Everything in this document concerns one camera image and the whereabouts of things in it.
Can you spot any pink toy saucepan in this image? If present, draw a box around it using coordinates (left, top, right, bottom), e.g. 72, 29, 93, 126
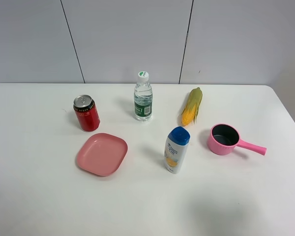
207, 123, 266, 155

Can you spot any clear water bottle green label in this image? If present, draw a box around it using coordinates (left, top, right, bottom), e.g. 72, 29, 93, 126
134, 71, 153, 121

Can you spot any white shampoo bottle blue cap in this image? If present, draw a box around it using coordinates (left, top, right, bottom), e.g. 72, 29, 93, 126
164, 126, 190, 174

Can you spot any toy corn cob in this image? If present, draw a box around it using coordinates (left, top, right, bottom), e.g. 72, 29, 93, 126
181, 87, 203, 126

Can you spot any pink square plate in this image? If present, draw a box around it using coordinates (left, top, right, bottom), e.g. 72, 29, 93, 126
76, 133, 128, 177

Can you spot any red soda can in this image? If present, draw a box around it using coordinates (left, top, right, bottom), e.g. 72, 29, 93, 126
73, 95, 100, 132

